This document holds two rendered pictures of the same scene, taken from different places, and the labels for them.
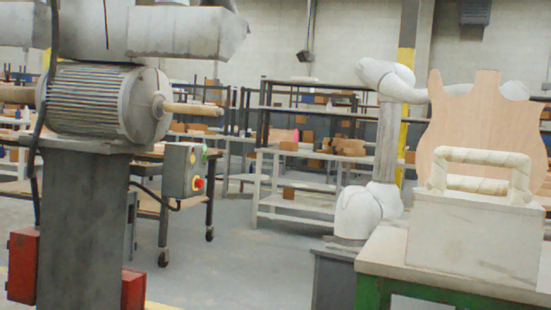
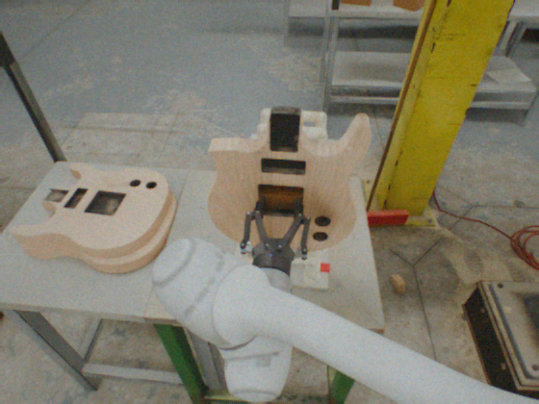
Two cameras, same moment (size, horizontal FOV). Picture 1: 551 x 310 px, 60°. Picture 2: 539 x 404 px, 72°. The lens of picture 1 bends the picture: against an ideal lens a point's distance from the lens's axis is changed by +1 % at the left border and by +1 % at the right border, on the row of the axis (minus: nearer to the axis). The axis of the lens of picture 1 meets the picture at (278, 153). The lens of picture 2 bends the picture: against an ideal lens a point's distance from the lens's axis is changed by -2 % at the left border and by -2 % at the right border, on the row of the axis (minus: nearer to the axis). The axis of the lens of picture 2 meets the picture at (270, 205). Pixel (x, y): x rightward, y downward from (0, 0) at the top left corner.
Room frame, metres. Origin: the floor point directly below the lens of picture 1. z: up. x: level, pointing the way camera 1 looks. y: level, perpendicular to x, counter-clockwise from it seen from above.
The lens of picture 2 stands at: (1.96, -0.78, 1.82)
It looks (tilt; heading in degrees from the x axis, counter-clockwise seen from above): 46 degrees down; 165
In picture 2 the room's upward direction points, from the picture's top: straight up
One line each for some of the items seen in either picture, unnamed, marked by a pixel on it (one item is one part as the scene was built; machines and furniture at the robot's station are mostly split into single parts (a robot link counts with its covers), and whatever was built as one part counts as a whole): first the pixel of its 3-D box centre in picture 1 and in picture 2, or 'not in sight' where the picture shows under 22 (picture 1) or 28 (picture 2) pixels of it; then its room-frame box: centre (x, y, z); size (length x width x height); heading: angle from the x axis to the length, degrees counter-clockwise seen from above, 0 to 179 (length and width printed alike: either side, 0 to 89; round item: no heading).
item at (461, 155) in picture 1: (480, 158); (294, 115); (1.05, -0.45, 1.20); 0.20 x 0.03 x 0.03; 68
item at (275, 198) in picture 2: not in sight; (280, 197); (1.39, -0.59, 1.22); 0.10 x 0.03 x 0.05; 68
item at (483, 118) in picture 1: (480, 139); (282, 189); (1.38, -0.59, 1.23); 0.35 x 0.04 x 0.40; 68
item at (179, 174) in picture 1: (164, 176); not in sight; (1.78, 0.42, 0.99); 0.24 x 0.21 x 0.26; 71
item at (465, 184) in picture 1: (475, 185); not in sight; (1.20, -0.51, 1.12); 0.20 x 0.03 x 0.03; 68
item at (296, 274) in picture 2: not in sight; (280, 263); (1.38, -0.58, 0.94); 0.27 x 0.15 x 0.01; 69
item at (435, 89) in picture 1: (439, 84); (350, 137); (1.43, -0.47, 1.39); 0.07 x 0.04 x 0.09; 68
